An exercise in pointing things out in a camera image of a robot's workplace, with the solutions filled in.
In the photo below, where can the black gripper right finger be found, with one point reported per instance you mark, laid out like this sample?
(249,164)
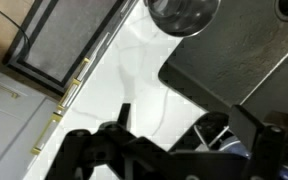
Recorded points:
(267,150)

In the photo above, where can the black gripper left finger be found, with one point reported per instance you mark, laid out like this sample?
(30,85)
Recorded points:
(94,153)

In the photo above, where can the silver metal cup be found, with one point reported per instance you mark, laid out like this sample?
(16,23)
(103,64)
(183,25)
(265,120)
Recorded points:
(184,16)

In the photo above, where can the black kitchen sink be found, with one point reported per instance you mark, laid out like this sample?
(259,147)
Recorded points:
(237,56)

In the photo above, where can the white lower kitchen cabinet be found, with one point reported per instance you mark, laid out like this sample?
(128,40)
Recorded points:
(10,133)

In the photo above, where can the grey mat with black border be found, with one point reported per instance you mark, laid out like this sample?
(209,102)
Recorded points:
(70,33)

